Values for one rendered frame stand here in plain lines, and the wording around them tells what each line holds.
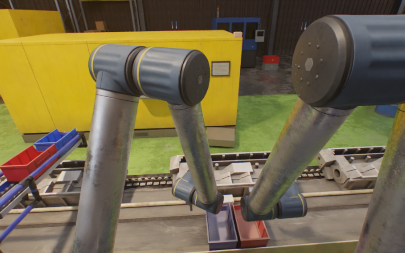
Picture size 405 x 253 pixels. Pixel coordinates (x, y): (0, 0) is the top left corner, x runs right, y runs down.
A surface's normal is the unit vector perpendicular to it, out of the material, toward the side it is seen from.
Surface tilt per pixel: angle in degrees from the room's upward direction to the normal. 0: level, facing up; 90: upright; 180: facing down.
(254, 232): 0
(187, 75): 87
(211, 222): 0
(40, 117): 90
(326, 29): 83
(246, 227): 0
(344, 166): 10
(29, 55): 90
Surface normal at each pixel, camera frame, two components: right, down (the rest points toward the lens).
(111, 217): 0.85, 0.22
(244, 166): 0.00, -0.78
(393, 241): -0.77, 0.22
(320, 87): -0.98, 0.16
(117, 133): 0.55, 0.19
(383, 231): -0.94, 0.14
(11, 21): 0.06, 0.48
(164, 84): -0.48, 0.46
